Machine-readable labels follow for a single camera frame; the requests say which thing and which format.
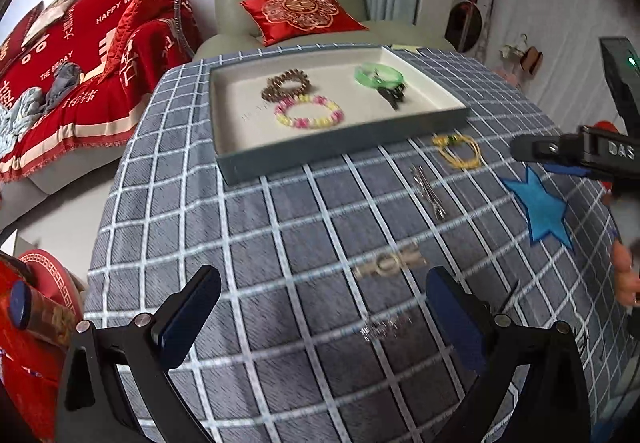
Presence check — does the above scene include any slipper rack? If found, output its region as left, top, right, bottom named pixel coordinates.
left=499, top=34, right=545, bottom=74

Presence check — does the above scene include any white washing machine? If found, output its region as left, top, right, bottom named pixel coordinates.
left=444, top=0, right=496, bottom=57

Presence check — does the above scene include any photo print pillow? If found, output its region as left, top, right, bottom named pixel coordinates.
left=22, top=0, right=84, bottom=47

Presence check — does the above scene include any grey jewelry tray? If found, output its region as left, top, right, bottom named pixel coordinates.
left=208, top=44, right=471, bottom=186

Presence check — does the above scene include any black claw hair clip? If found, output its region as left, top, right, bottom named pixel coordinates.
left=377, top=85, right=405, bottom=110

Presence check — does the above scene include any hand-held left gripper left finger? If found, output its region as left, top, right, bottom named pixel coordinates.
left=56, top=264, right=223, bottom=443

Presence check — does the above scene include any gold hairpin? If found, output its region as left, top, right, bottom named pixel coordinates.
left=352, top=245, right=429, bottom=280

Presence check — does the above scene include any blue capped patterned tube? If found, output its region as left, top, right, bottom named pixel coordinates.
left=9, top=280, right=84, bottom=347

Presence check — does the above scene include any red blanket sofa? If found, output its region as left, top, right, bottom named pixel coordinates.
left=0, top=0, right=204, bottom=184

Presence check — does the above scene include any light blue clothing pile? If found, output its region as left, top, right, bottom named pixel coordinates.
left=0, top=85, right=49, bottom=159

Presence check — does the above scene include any red embroidered cushion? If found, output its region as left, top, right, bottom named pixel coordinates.
left=238, top=0, right=370, bottom=48

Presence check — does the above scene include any pink yellow beaded bracelet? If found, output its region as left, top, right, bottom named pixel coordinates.
left=273, top=94, right=345, bottom=132

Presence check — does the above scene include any red gift box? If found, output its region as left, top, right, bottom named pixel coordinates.
left=0, top=250, right=87, bottom=442

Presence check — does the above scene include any brown coil bracelet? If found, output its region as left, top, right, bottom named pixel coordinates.
left=260, top=68, right=312, bottom=103

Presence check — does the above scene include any red square pillow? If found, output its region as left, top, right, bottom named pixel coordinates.
left=0, top=2, right=47, bottom=75

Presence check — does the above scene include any yellow cord bracelet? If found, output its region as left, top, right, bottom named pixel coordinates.
left=432, top=132, right=484, bottom=170

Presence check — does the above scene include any red tasselled pillow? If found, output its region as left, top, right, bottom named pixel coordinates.
left=102, top=0, right=151, bottom=74

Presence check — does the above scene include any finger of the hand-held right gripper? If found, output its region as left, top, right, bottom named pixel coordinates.
left=510, top=123, right=609, bottom=177

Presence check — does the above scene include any silver hair clip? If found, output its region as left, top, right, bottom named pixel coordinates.
left=410, top=164, right=448, bottom=223

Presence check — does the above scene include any grey checked tablecloth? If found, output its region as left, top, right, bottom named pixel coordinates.
left=82, top=43, right=640, bottom=443

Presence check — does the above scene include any grey garment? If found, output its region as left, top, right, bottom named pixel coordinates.
left=44, top=62, right=84, bottom=112

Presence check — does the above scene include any grey sofa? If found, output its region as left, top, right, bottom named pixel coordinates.
left=0, top=143, right=147, bottom=235

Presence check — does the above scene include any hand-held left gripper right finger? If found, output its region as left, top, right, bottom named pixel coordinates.
left=425, top=266, right=593, bottom=443

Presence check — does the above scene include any green plastic bangle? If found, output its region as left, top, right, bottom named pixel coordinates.
left=353, top=62, right=406, bottom=89

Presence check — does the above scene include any person's right hand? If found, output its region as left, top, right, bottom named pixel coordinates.
left=611, top=237, right=640, bottom=309

